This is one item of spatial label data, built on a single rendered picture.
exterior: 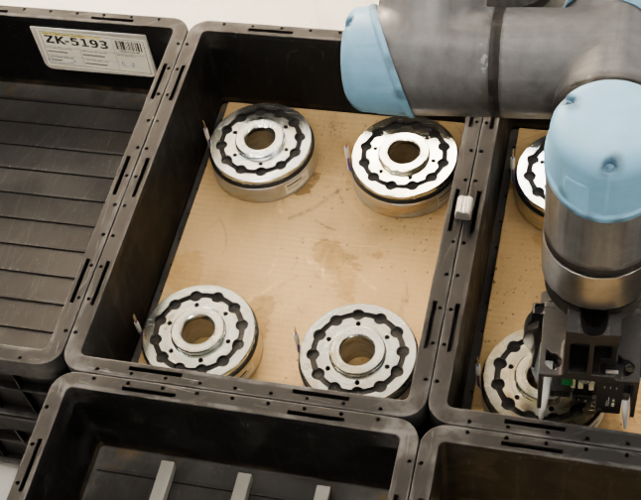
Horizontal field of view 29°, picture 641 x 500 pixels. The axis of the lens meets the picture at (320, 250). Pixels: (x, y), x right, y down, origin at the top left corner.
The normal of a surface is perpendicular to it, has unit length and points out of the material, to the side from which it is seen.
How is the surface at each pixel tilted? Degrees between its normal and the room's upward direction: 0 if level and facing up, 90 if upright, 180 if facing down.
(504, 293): 0
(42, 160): 0
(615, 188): 87
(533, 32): 10
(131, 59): 90
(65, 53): 90
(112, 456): 0
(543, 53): 32
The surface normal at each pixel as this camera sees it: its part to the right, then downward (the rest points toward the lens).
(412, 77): -0.25, 0.42
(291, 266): -0.12, -0.58
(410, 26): -0.35, -0.27
